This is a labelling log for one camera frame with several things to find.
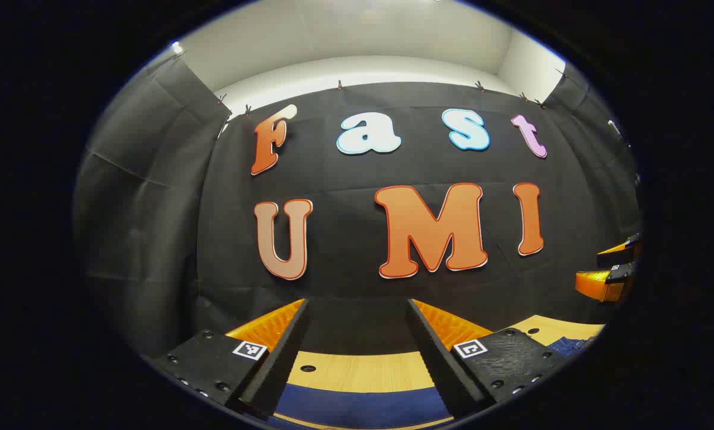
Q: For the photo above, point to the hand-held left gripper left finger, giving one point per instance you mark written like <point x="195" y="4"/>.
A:
<point x="276" y="358"/>

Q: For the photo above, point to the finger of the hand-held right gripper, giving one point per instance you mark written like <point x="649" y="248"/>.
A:
<point x="622" y="255"/>
<point x="602" y="285"/>

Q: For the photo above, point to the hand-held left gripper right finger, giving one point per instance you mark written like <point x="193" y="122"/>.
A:
<point x="437" y="364"/>

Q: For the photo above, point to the blue denim jeans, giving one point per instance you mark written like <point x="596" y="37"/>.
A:
<point x="357" y="406"/>

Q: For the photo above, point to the black backdrop cloth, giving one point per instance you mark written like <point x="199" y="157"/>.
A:
<point x="345" y="173"/>

